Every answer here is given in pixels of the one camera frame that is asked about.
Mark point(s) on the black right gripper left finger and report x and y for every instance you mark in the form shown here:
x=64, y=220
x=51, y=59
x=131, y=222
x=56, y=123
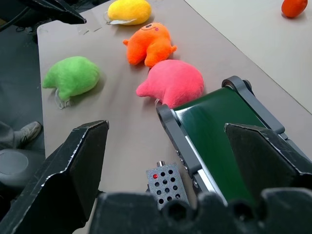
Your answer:
x=61, y=175

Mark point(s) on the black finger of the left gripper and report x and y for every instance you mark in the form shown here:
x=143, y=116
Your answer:
x=51, y=11

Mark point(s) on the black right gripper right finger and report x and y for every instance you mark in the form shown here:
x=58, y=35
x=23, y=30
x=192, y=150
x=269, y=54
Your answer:
x=268, y=161

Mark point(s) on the green conveyor belt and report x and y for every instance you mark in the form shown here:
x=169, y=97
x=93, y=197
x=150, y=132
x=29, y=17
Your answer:
x=214, y=136

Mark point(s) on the orange plush toy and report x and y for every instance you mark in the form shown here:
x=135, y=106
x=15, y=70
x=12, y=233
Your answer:
x=150, y=45

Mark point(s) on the grey round robot part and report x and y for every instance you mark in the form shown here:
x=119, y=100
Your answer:
x=14, y=168

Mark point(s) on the person's grey sneaker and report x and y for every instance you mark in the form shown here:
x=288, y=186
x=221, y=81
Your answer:
x=28, y=132

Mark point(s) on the green plush toy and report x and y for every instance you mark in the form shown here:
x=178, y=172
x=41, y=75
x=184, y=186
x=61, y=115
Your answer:
x=71, y=76

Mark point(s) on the yellow plush toy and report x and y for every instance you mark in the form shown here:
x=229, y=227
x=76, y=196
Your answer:
x=129, y=12

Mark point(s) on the grey perforated control box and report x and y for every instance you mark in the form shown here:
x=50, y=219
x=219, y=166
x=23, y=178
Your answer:
x=167, y=182

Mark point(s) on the pink plush toy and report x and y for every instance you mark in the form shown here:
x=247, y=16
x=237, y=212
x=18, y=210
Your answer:
x=171, y=84

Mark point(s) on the orange-red plush toy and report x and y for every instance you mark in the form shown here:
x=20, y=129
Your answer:
x=293, y=7

